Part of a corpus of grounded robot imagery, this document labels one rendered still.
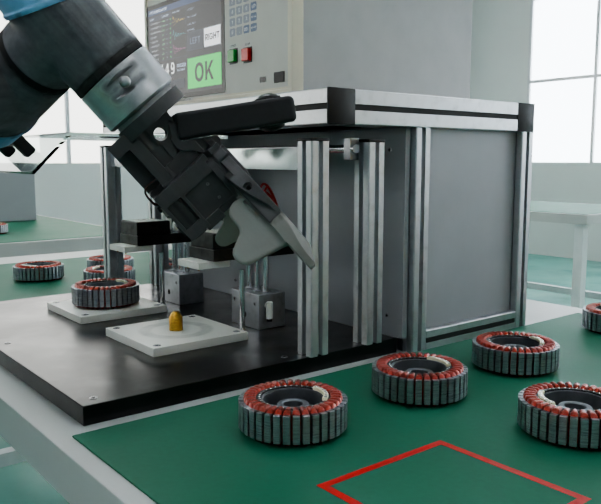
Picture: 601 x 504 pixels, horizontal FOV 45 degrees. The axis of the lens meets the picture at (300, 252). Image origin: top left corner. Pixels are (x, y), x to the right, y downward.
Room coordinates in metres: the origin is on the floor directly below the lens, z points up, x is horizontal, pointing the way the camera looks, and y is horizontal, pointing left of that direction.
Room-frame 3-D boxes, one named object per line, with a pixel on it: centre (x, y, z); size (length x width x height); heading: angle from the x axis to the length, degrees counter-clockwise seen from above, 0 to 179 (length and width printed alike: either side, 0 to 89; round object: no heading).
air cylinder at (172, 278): (1.30, 0.22, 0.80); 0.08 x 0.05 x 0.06; 39
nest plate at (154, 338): (1.02, 0.18, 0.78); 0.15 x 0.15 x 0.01; 39
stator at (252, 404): (0.71, 0.01, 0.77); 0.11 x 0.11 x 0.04
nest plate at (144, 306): (1.21, 0.33, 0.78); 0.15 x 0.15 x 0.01; 39
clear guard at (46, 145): (1.21, 0.32, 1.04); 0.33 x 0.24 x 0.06; 129
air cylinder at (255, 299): (1.11, 0.07, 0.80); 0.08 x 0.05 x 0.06; 39
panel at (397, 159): (1.27, 0.06, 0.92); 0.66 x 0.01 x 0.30; 39
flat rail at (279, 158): (1.17, 0.18, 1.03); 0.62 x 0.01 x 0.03; 39
